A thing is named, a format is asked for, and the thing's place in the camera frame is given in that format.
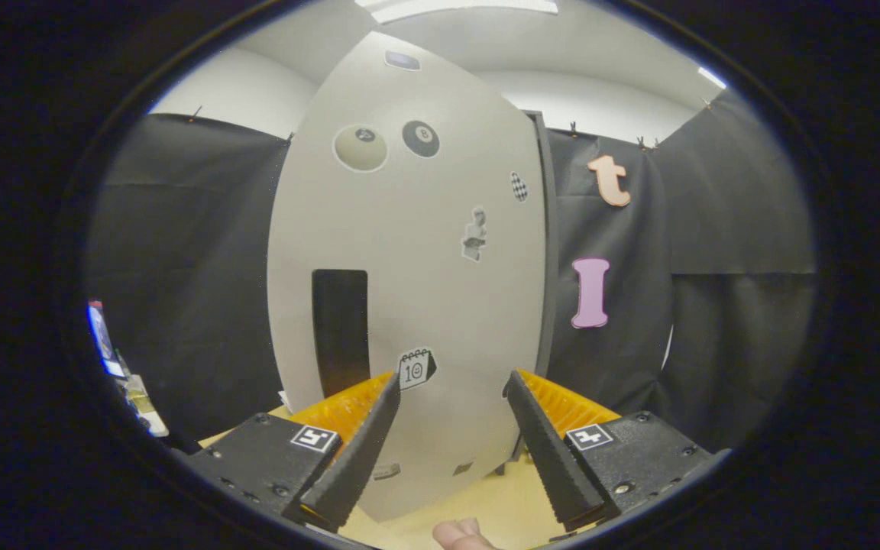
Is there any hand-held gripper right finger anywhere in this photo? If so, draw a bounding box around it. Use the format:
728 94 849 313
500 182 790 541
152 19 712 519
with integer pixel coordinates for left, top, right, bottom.
505 369 717 533

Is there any yellowish packet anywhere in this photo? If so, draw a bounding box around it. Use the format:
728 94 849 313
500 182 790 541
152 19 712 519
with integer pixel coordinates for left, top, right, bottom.
115 351 171 438

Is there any large ceiling light panel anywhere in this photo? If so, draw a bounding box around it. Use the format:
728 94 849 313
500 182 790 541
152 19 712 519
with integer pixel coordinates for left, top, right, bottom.
354 0 560 24

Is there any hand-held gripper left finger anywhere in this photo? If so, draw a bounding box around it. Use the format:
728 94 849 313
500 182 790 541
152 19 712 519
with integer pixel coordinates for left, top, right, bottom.
179 371 403 533

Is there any black backdrop cloth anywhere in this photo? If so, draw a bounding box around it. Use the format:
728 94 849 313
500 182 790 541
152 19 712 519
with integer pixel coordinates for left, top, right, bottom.
85 88 819 451

